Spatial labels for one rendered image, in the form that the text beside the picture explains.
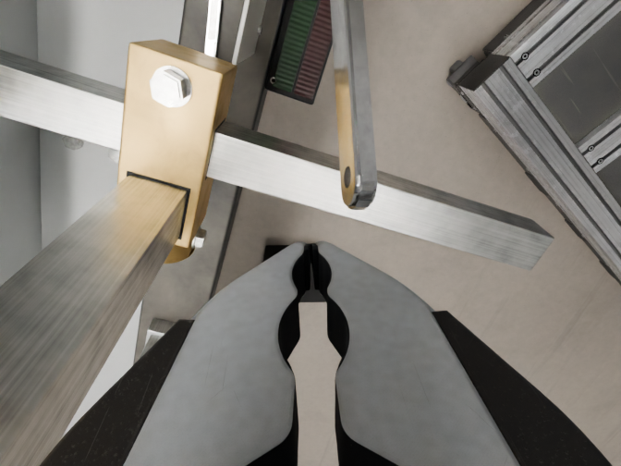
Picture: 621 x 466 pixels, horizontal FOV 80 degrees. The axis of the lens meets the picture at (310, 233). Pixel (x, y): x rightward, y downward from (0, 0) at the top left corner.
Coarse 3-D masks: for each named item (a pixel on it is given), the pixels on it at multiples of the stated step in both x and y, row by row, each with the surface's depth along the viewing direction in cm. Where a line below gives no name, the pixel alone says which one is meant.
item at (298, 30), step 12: (300, 0) 30; (312, 0) 30; (300, 12) 31; (312, 12) 31; (288, 24) 31; (300, 24) 31; (288, 36) 32; (300, 36) 32; (288, 48) 32; (300, 48) 32; (288, 60) 32; (276, 72) 33; (288, 72) 33; (276, 84) 33; (288, 84) 33
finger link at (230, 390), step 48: (240, 288) 10; (288, 288) 10; (192, 336) 8; (240, 336) 8; (288, 336) 9; (192, 384) 7; (240, 384) 7; (288, 384) 7; (144, 432) 6; (192, 432) 6; (240, 432) 6; (288, 432) 6
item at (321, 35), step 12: (324, 0) 30; (324, 12) 31; (324, 24) 31; (312, 36) 32; (324, 36) 32; (312, 48) 32; (324, 48) 32; (312, 60) 33; (300, 72) 33; (312, 72) 33; (300, 84) 33; (312, 84) 33; (312, 96) 34
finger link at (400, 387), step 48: (336, 288) 10; (384, 288) 10; (336, 336) 10; (384, 336) 8; (432, 336) 8; (336, 384) 7; (384, 384) 7; (432, 384) 7; (336, 432) 7; (384, 432) 6; (432, 432) 6; (480, 432) 6
